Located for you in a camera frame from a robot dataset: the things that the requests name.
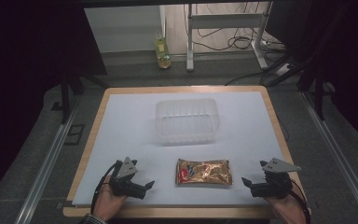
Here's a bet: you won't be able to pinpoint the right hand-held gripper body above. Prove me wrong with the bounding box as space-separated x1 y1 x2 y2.
259 157 303 200

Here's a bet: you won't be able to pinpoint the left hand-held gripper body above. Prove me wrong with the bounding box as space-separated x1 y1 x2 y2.
108 156 139 198

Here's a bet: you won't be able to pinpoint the gold snack packet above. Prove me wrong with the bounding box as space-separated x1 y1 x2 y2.
175 158 234 187

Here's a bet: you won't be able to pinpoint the clear plastic container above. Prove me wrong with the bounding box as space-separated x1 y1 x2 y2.
155 97 221 147

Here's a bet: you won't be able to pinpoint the person's right hand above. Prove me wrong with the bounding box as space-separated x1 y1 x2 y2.
265 189 310 224

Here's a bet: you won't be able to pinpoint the person's left hand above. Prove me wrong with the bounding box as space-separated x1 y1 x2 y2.
92 175 129 222

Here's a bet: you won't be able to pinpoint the white table mat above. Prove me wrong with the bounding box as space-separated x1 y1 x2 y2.
71 91 289 207

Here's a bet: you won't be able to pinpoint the black floor plate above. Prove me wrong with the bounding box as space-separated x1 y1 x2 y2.
63 123 86 146

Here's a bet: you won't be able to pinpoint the black metal stand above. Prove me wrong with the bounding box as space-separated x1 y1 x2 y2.
259 52 337 122
59 69 110 125

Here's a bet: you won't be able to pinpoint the yellow liquid bottle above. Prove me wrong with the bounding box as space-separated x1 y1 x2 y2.
154 30 172 70

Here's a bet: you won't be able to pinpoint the white power strip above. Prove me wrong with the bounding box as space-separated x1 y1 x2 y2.
260 37 286 52

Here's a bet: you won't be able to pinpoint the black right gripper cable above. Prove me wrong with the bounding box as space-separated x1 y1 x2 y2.
288 179 312 224

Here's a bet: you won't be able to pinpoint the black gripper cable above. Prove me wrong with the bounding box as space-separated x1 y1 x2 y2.
288 179 312 224
89 161 120 216

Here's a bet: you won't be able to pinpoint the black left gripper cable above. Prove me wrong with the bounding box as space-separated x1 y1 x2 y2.
89 161 120 216

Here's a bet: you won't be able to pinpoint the aluminium floor rail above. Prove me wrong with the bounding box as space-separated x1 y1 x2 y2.
300 91 358 224
13 99 82 224

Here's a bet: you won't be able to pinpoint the black floor cables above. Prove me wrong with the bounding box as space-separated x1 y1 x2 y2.
184 3 288 87

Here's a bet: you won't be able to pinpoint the white metal desk frame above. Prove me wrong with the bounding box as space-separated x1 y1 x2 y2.
186 1 273 73

